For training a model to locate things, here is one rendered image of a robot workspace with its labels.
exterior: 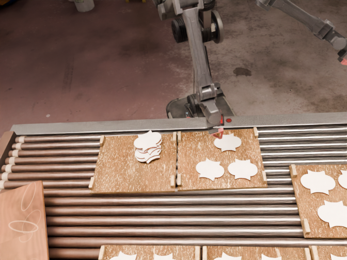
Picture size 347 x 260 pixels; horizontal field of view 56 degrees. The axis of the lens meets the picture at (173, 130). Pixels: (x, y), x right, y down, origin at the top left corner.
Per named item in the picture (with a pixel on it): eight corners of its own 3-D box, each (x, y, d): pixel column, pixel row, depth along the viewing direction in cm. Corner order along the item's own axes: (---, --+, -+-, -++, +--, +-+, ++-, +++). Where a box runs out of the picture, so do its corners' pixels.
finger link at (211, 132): (214, 144, 152) (207, 131, 146) (213, 132, 157) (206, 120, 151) (228, 140, 150) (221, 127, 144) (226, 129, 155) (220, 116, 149)
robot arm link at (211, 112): (214, 84, 140) (195, 89, 139) (224, 98, 131) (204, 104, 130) (215, 106, 148) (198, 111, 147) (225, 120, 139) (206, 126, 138)
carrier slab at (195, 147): (178, 134, 175) (178, 132, 174) (255, 130, 171) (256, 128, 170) (177, 191, 152) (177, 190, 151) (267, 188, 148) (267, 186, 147)
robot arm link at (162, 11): (193, -36, 122) (168, -30, 121) (203, 0, 123) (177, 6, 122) (175, 2, 166) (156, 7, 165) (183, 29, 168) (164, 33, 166)
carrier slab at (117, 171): (103, 137, 179) (102, 136, 178) (177, 135, 175) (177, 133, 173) (90, 194, 156) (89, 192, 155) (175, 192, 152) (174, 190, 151)
